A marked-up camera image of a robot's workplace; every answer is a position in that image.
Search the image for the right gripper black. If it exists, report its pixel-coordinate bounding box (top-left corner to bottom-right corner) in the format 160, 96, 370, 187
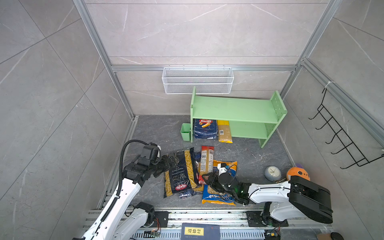
200, 173, 237, 199

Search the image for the red spaghetti pack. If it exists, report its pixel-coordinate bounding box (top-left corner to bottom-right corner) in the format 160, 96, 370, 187
199, 146, 214, 185

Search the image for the yellow spaghetti bag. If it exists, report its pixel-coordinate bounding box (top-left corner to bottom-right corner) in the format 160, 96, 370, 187
217, 120, 233, 144

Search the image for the blue Barilla rigatoni box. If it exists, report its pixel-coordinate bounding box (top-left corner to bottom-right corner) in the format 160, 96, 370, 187
193, 119, 218, 140

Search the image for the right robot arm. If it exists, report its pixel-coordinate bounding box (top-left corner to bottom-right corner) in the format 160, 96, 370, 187
202, 173, 333, 225

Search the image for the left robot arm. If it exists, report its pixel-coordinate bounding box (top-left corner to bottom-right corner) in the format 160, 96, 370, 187
80, 140, 179, 240

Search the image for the blue orecchiette pasta bag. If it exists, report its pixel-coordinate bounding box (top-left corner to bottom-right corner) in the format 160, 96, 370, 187
202, 160, 238, 206

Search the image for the black penne pasta bag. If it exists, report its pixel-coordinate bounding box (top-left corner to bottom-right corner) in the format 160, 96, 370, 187
164, 148, 200, 198

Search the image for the green two-tier shelf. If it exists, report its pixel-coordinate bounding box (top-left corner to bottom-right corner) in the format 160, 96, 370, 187
190, 87, 288, 148

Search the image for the small green cup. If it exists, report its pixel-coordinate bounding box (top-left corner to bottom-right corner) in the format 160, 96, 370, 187
181, 123, 191, 142

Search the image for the small grey clock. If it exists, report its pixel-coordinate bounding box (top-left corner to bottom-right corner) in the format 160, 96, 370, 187
265, 166, 282, 182

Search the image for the dark blue book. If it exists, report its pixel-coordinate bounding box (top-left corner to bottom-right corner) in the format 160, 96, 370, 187
181, 223, 221, 240

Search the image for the orange monster plush toy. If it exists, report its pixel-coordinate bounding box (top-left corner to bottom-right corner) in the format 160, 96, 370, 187
286, 165, 311, 181

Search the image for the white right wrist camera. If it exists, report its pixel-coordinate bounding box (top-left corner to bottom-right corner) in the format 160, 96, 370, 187
217, 163, 229, 176

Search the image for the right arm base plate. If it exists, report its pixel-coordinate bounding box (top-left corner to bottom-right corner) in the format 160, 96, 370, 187
246, 211, 289, 227

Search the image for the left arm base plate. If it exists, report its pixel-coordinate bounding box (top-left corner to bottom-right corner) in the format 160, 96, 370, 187
144, 211, 170, 228

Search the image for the white wire mesh basket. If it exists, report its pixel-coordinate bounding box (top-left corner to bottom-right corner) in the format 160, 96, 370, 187
162, 67, 235, 95

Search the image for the black wire hook rack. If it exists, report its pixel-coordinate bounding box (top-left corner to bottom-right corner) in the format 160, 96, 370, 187
308, 88, 384, 170

